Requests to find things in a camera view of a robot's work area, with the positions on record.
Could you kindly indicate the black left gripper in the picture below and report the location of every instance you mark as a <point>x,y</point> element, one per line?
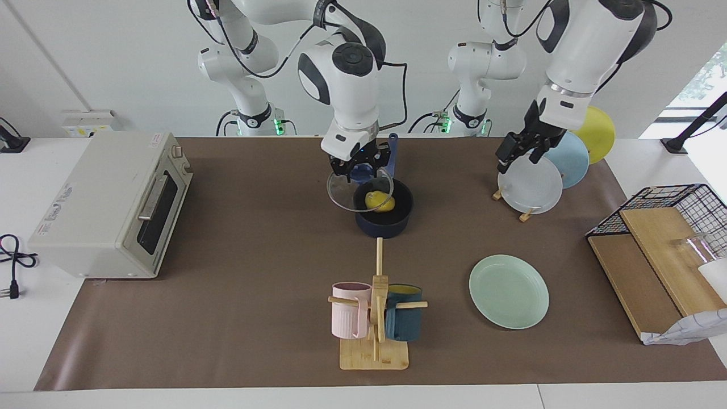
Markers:
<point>542,133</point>

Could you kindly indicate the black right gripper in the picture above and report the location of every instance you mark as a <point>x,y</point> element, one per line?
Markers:
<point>363,160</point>

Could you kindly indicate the glass lid with blue knob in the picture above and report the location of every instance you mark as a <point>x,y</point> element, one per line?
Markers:
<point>341,196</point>

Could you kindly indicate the yellow lemon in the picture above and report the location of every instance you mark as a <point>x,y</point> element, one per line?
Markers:
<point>379,202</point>

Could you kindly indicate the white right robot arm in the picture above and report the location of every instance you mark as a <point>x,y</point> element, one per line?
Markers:
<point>346,85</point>

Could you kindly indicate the grey plate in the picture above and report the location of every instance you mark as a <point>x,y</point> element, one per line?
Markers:
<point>531,187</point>

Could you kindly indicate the light blue plate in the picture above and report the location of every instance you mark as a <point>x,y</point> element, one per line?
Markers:
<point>573,162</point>

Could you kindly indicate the wooden plate rack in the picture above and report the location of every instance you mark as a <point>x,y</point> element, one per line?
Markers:
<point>527,216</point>

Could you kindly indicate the yellow plate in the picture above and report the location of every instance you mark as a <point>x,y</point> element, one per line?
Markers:
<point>599,133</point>

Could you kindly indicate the green plate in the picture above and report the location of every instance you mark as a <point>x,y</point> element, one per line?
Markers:
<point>508,292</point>

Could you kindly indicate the brown table mat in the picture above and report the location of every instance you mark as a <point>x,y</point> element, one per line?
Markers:
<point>255,227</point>

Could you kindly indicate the pink ribbed mug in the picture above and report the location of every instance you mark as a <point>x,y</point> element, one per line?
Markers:
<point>347,312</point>

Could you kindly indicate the dark teal mug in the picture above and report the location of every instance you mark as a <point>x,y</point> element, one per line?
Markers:
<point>404,321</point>

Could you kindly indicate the wooden shelf box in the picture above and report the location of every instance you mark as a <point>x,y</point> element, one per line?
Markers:
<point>630,272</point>

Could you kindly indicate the black clamp stand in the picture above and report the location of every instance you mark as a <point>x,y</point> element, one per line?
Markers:
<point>11,143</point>
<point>690,130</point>

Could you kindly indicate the wooden mug tree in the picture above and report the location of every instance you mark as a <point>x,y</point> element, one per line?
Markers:
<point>375,355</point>

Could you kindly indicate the clear glass cup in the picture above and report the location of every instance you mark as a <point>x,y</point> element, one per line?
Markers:
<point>696,247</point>

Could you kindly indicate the white cup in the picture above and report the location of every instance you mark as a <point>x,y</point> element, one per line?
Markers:
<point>717,278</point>

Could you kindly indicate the white checkered cloth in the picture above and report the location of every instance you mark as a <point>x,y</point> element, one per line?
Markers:
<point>690,329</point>

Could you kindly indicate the white toaster oven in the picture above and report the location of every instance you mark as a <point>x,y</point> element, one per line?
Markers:
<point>96,210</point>

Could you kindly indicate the white socket box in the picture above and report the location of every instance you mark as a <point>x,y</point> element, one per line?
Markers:
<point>85,122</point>

